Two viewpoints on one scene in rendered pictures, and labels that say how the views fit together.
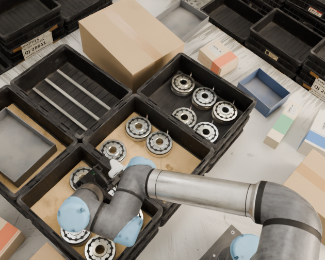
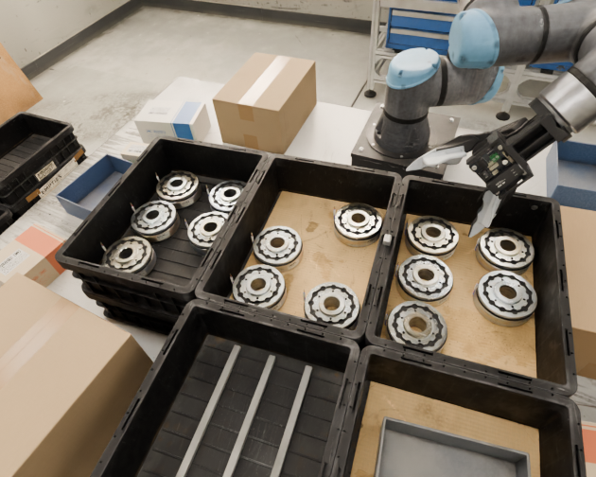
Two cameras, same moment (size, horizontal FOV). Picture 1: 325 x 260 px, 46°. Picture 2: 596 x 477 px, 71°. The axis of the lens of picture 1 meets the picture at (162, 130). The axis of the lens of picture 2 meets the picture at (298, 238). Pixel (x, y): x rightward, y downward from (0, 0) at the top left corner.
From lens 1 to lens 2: 117 cm
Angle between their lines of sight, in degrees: 54
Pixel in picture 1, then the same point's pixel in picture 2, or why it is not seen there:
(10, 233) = (587, 437)
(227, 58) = (34, 238)
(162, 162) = (306, 238)
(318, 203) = (287, 84)
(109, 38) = (1, 449)
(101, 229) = not seen: outside the picture
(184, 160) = (289, 213)
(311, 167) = (240, 96)
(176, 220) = not seen: hidden behind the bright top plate
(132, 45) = (28, 373)
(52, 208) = (499, 362)
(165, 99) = (170, 279)
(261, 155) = not seen: hidden behind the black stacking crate
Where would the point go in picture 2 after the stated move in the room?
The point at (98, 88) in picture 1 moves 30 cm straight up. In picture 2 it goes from (174, 422) to (94, 339)
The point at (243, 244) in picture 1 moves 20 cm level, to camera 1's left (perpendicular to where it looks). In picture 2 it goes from (412, 66) to (455, 113)
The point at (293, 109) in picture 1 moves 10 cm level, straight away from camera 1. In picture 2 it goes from (135, 148) to (107, 145)
